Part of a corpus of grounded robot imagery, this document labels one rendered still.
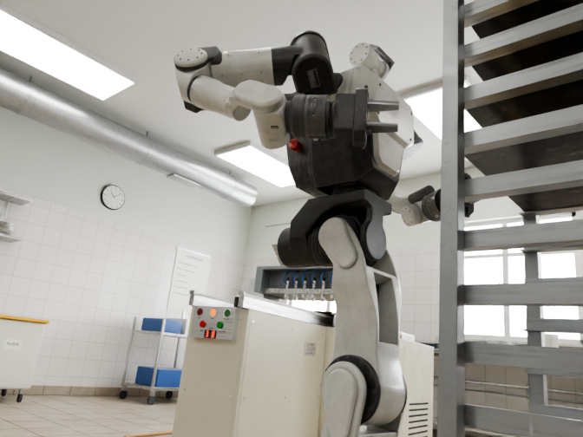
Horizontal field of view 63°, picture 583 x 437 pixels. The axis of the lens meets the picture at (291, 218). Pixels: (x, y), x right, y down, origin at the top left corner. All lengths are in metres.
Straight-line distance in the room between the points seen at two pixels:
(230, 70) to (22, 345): 4.42
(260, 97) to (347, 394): 0.62
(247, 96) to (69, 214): 5.33
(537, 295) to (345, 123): 0.45
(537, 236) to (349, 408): 0.50
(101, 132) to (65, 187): 1.13
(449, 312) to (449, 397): 0.12
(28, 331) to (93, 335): 1.19
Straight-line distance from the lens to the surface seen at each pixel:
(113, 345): 6.45
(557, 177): 0.82
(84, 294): 6.24
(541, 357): 0.77
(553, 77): 0.90
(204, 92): 1.09
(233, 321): 2.07
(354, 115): 0.95
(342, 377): 1.05
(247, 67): 1.17
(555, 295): 0.78
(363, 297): 1.08
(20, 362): 5.31
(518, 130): 0.87
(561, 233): 0.79
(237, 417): 2.08
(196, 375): 2.21
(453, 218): 0.82
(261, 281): 2.93
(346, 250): 1.10
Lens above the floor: 0.65
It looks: 16 degrees up
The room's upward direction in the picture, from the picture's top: 6 degrees clockwise
